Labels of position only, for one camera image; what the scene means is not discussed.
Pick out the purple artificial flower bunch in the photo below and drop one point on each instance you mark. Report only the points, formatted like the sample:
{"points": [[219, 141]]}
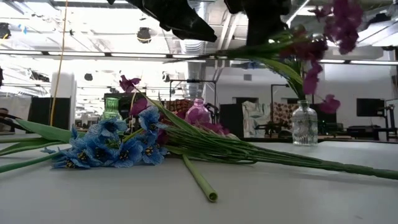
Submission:
{"points": [[280, 156], [345, 28]]}

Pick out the black ceiling lamp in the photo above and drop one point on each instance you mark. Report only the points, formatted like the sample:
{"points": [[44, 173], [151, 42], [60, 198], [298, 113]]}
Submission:
{"points": [[144, 35]]}

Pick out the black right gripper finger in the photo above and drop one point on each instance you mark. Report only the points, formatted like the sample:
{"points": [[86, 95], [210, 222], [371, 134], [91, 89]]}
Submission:
{"points": [[262, 29]]}

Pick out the black partition panel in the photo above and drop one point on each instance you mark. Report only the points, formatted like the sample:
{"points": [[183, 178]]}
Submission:
{"points": [[40, 112]]}

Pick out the green glass vase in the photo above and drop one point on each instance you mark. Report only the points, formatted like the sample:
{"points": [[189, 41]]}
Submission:
{"points": [[111, 109]]}

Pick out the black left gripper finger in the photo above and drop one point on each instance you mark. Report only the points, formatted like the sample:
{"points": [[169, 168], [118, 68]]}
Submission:
{"points": [[196, 29]]}

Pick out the black monitor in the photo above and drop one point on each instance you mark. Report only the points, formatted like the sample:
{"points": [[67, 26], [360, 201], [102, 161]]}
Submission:
{"points": [[370, 107]]}

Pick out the clear glass vase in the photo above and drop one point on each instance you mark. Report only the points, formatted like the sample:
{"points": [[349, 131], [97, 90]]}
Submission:
{"points": [[304, 130]]}

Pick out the blue artificial flower bunch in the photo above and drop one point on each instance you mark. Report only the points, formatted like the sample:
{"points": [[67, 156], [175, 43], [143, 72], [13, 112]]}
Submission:
{"points": [[102, 149]]}

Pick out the pink glass vase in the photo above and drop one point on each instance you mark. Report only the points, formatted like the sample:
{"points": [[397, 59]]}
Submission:
{"points": [[196, 113]]}

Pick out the black aluminium table frame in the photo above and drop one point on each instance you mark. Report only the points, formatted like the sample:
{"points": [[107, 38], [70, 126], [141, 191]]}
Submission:
{"points": [[342, 140]]}

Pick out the silver ventilation duct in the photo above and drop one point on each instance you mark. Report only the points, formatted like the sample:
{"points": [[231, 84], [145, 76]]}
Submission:
{"points": [[194, 71]]}

